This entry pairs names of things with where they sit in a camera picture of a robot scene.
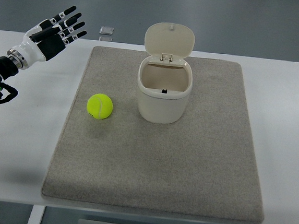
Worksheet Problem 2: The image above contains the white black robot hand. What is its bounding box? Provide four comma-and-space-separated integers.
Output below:
7, 6, 87, 70

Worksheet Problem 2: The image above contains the yellow tennis ball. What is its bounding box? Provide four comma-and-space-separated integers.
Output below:
86, 93, 113, 120

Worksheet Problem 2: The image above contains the clear plastic floor socket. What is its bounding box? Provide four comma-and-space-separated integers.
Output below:
99, 26, 114, 36

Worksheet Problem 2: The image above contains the cream bin with lid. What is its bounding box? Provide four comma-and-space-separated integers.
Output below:
137, 22, 195, 124

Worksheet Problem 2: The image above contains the white left table leg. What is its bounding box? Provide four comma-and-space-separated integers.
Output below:
27, 205, 45, 224

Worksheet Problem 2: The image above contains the beige felt mat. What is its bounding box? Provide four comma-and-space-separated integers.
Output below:
41, 46, 264, 224

